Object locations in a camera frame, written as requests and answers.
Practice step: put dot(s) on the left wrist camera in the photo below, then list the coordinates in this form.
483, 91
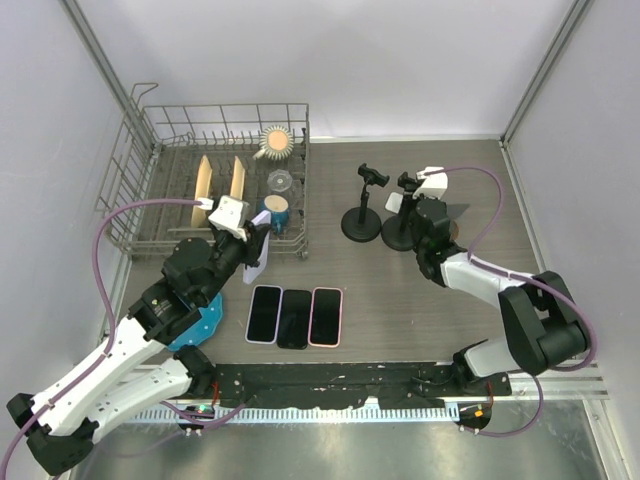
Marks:
227, 214

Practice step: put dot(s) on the black phone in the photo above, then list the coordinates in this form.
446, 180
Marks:
294, 319

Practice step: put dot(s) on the blue polka dot plate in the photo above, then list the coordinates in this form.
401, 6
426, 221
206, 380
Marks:
204, 328

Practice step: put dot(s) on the blue ceramic mug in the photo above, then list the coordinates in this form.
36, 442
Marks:
279, 208

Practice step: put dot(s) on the black gooseneck phone stand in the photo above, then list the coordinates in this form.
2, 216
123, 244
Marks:
361, 224

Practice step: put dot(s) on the pink phone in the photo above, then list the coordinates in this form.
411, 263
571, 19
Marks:
326, 317

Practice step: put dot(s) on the cream ribbed mug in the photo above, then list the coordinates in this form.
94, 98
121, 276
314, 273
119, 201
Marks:
275, 143

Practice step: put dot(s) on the lavender case phone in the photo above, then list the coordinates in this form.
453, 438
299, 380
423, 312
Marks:
264, 314

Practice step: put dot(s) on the wooden base phone stand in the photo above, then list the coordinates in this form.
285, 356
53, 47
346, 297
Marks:
454, 212

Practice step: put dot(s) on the clear glass cup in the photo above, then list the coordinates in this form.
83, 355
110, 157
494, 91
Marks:
282, 183

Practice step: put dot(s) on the white slotted cable duct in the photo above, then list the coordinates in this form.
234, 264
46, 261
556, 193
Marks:
369, 413

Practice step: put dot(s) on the left yellow plate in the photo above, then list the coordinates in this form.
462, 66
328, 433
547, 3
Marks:
202, 190

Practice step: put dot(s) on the black round-base phone stand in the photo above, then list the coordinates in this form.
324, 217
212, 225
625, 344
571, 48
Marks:
396, 232

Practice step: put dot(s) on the grey wire dish rack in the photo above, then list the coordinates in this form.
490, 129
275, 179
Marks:
158, 149

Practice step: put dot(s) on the yellow plate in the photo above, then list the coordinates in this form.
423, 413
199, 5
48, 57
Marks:
238, 179
202, 190

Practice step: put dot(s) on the right yellow plate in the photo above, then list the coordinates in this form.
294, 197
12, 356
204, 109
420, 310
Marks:
238, 179

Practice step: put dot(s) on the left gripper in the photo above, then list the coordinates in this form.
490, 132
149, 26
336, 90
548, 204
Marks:
253, 245

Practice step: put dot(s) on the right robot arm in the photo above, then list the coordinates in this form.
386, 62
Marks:
541, 324

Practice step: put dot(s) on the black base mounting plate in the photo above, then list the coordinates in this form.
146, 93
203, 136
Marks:
338, 386

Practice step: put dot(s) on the white folding phone stand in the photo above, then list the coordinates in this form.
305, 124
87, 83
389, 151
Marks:
394, 202

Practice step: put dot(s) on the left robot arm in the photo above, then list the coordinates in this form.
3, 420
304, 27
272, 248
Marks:
62, 424

